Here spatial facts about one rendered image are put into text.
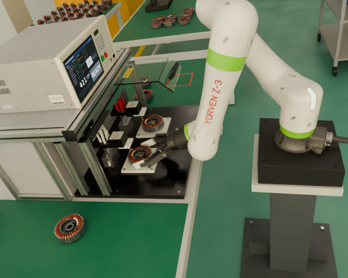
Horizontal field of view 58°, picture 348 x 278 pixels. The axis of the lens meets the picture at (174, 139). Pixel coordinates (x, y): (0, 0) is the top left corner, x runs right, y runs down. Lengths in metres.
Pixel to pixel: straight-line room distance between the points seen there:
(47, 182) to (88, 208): 0.21
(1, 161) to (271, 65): 1.10
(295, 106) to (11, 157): 1.07
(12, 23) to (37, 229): 4.12
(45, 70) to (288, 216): 1.15
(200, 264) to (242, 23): 1.41
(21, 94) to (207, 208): 1.37
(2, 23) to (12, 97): 3.98
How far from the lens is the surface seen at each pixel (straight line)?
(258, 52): 1.15
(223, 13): 0.89
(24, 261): 1.31
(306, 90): 1.13
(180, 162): 1.34
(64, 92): 1.20
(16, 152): 1.34
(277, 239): 1.65
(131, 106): 1.51
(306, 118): 1.16
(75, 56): 1.23
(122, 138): 1.32
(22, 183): 1.47
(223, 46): 0.89
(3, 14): 5.22
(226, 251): 1.96
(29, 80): 1.25
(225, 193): 2.23
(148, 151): 1.37
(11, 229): 1.45
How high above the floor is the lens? 1.67
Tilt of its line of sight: 37 degrees down
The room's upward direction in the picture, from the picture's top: 13 degrees counter-clockwise
